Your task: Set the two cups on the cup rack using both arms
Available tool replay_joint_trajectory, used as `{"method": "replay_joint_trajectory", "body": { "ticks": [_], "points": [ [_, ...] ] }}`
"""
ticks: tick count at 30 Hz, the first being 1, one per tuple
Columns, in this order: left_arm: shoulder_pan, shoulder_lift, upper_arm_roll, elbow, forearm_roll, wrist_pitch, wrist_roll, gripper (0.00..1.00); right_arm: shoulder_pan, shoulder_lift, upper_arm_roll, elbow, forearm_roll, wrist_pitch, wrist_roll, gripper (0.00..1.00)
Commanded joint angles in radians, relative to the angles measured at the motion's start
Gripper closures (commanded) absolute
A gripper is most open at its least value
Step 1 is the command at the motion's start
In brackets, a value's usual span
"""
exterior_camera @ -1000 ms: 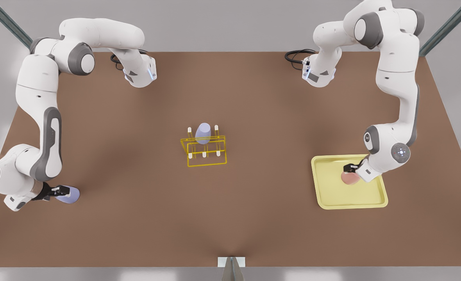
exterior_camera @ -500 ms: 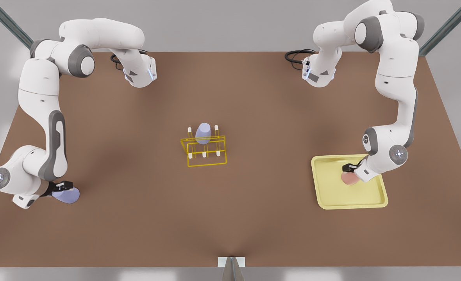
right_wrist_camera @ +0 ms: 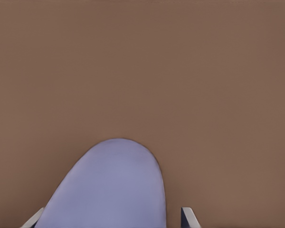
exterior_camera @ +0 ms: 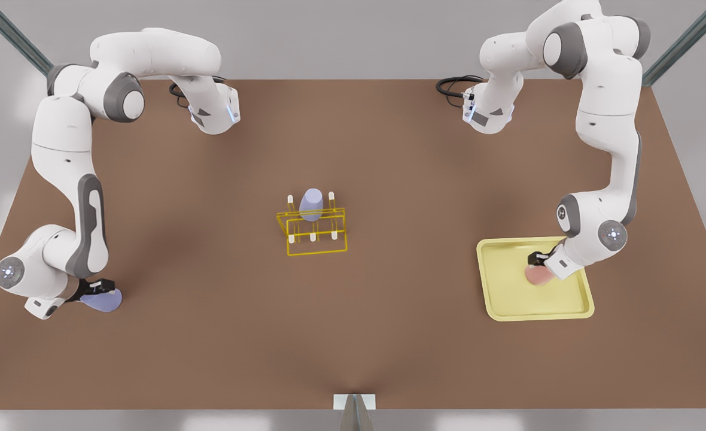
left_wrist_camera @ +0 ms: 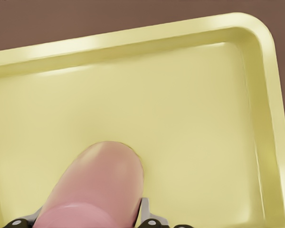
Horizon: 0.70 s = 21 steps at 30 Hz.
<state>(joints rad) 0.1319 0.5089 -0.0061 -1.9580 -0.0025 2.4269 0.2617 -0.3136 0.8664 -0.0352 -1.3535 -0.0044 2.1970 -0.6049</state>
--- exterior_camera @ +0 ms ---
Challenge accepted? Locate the lavender cup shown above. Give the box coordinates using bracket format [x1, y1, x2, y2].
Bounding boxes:
[81, 288, 123, 313]
[299, 189, 325, 223]

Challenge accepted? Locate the pink cup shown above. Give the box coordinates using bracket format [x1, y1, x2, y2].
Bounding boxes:
[524, 264, 554, 286]

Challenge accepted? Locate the pale yellow tray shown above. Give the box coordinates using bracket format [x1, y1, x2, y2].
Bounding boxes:
[477, 237, 595, 322]

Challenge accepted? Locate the black cable loop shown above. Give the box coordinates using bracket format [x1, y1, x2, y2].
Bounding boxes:
[169, 75, 227, 109]
[436, 75, 486, 109]

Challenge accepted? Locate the yellow wire cup rack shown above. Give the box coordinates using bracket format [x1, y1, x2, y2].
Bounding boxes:
[276, 191, 348, 257]

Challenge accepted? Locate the silver frame post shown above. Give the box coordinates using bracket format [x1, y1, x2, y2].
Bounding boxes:
[0, 0, 54, 77]
[642, 0, 706, 87]
[333, 393, 376, 431]

